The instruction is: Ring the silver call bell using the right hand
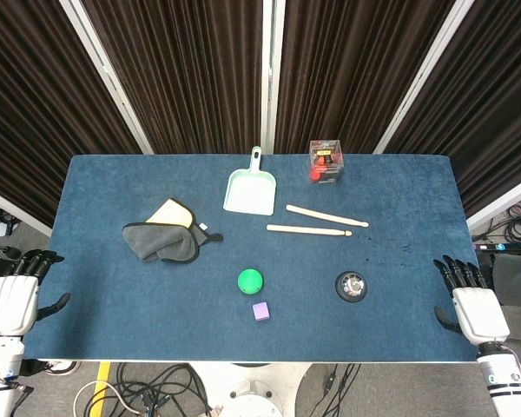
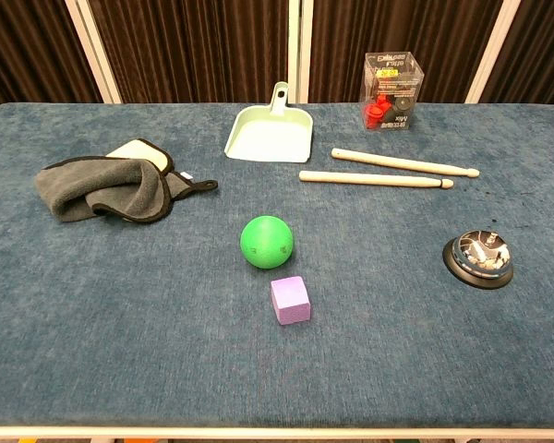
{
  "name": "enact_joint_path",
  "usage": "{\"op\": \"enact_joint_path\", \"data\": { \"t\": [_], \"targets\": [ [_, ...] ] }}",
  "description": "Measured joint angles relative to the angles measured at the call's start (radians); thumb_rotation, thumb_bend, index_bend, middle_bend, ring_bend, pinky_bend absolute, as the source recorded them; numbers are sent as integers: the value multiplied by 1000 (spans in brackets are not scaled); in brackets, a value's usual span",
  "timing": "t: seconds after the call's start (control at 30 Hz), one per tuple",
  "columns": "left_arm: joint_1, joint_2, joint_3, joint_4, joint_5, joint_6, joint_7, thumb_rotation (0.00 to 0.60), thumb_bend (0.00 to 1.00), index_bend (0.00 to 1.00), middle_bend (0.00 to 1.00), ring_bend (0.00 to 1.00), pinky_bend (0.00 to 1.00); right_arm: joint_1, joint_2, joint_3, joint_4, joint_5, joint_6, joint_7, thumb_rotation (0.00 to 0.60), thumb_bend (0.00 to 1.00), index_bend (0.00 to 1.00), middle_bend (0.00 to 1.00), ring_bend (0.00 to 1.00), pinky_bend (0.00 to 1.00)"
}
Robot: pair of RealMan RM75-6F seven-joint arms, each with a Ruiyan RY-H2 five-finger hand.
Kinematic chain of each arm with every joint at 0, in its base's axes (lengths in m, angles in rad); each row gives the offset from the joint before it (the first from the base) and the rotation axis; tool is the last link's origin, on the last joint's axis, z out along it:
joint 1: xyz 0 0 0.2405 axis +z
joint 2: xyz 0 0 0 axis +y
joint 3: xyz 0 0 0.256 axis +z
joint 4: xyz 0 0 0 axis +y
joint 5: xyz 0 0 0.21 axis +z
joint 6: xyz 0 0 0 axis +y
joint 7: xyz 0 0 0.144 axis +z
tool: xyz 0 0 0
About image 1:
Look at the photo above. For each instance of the mint green dustpan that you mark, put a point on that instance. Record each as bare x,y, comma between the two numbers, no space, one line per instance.
250,191

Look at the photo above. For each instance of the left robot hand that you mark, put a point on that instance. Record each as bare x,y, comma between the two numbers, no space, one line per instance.
11,299

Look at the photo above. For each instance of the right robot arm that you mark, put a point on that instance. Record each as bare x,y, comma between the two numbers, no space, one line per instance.
505,378

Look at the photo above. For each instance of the white room divider frame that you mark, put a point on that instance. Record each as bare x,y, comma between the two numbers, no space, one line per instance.
270,74

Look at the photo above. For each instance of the blue table mat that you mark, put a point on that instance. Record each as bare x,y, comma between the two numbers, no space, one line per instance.
260,256

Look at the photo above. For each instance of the wooden drumstick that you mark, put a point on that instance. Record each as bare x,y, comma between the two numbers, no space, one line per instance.
308,229
325,215

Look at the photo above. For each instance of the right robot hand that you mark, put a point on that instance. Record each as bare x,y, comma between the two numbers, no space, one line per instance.
479,310

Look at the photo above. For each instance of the purple cube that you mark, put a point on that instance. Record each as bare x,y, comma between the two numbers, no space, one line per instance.
261,312

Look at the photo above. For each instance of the green ball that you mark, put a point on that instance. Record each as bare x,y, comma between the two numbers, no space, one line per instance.
250,281

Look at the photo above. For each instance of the black power strip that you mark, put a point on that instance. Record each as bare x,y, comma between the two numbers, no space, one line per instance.
505,247

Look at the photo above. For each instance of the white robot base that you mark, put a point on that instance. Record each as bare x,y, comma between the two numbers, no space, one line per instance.
254,393

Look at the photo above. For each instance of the grey microfibre cloth yellow lining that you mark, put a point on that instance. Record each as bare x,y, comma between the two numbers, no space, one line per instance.
167,236

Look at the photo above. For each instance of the clear box with red toy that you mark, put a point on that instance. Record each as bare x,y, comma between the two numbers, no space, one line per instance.
325,161

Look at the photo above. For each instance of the black and silver bell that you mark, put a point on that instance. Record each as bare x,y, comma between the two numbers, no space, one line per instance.
351,285

